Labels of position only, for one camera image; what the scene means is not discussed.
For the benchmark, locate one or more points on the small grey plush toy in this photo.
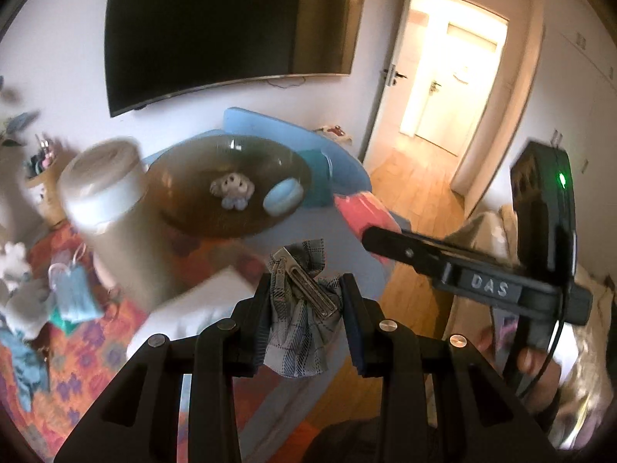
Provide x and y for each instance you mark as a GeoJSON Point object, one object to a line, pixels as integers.
{"type": "Point", "coordinates": [232, 190]}

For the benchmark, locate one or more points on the blue cloth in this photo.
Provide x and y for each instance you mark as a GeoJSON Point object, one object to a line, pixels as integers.
{"type": "Point", "coordinates": [21, 366]}

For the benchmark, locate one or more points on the brown glass bowl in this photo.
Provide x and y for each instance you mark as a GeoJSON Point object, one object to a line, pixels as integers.
{"type": "Point", "coordinates": [193, 202]}

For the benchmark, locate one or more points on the white cylindrical canister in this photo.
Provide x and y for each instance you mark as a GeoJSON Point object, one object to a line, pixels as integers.
{"type": "Point", "coordinates": [120, 222]}

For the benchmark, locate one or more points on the black wall television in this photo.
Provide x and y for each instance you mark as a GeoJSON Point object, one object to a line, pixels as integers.
{"type": "Point", "coordinates": [226, 24]}

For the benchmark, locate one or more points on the white paper sheet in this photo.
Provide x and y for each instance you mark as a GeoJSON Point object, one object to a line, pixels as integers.
{"type": "Point", "coordinates": [193, 304]}

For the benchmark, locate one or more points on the pink cloth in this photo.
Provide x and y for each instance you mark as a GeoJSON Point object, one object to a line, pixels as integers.
{"type": "Point", "coordinates": [359, 210]}

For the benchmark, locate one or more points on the red and white small object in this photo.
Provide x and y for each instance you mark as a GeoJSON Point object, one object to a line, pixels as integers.
{"type": "Point", "coordinates": [331, 130]}

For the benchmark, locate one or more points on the blue chair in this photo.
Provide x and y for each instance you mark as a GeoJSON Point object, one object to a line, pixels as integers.
{"type": "Point", "coordinates": [270, 125]}

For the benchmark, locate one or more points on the blue artificial flowers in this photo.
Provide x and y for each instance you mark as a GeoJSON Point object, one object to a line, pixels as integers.
{"type": "Point", "coordinates": [17, 123]}

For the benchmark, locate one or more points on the white room door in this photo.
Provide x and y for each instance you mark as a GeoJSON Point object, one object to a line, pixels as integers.
{"type": "Point", "coordinates": [385, 58]}

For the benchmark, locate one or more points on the person's right hand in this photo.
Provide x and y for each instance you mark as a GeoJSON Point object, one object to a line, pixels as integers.
{"type": "Point", "coordinates": [530, 364]}

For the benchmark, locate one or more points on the grey plaid cloth with clip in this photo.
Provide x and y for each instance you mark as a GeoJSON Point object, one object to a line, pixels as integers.
{"type": "Point", "coordinates": [296, 342]}

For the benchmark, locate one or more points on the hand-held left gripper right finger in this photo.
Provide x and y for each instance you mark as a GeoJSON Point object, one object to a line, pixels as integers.
{"type": "Point", "coordinates": [354, 333]}

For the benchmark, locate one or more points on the white wardrobe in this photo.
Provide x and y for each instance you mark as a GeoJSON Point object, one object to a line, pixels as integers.
{"type": "Point", "coordinates": [578, 87]}

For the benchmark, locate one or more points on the blue face mask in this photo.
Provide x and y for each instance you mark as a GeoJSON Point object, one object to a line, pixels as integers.
{"type": "Point", "coordinates": [74, 294]}

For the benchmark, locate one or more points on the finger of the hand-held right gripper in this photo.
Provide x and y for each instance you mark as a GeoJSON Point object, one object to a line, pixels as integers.
{"type": "Point", "coordinates": [405, 250]}

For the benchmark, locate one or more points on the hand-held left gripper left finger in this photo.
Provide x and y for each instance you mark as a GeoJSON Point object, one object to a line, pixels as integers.
{"type": "Point", "coordinates": [250, 333]}

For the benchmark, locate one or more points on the beige pen holder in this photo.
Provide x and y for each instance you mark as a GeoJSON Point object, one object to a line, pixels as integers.
{"type": "Point", "coordinates": [43, 197]}

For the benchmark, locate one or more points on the white hallway door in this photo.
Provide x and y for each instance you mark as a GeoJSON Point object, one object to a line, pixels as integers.
{"type": "Point", "coordinates": [450, 91]}

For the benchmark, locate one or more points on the white plush toy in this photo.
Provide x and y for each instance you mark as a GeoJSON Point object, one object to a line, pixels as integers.
{"type": "Point", "coordinates": [14, 263]}

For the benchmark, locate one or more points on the floral table cloth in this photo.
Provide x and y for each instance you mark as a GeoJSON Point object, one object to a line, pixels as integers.
{"type": "Point", "coordinates": [91, 371]}

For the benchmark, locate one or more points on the bunch of pens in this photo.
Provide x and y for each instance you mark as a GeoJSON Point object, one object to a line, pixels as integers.
{"type": "Point", "coordinates": [41, 154]}

